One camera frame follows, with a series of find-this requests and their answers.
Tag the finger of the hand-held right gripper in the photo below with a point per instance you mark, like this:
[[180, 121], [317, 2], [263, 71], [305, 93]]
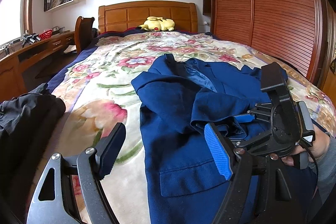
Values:
[[249, 143], [244, 117]]

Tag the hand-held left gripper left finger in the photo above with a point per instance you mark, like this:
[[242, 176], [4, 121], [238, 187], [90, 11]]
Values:
[[115, 146]]

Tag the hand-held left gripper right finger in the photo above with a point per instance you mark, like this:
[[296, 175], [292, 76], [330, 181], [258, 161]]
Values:
[[218, 150]]

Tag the blue suit jacket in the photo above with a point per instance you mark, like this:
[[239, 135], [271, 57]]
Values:
[[178, 134]]

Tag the person's right forearm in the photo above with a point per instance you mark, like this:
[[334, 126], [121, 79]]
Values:
[[326, 166]]

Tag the person's right hand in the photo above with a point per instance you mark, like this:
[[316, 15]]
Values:
[[321, 142]]

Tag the floral blanket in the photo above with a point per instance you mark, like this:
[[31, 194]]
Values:
[[105, 98]]

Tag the black clothing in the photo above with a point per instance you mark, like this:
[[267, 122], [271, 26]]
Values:
[[23, 119]]

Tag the wooden slatted wardrobe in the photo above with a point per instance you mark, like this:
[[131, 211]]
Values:
[[270, 3]]

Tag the wooden chair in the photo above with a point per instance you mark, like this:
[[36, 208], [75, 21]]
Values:
[[84, 32]]

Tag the wooden desk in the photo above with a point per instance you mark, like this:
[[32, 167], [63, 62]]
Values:
[[15, 66]]

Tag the yellow plush toy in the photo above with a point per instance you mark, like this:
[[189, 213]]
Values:
[[156, 23]]

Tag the red basket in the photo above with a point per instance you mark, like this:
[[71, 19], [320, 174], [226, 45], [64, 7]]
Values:
[[45, 35]]

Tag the black metal tool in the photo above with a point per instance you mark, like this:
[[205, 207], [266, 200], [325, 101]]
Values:
[[31, 39]]

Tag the wooden bed headboard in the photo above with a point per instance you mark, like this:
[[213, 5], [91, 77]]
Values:
[[147, 11]]

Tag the window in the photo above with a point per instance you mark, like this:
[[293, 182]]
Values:
[[11, 8]]

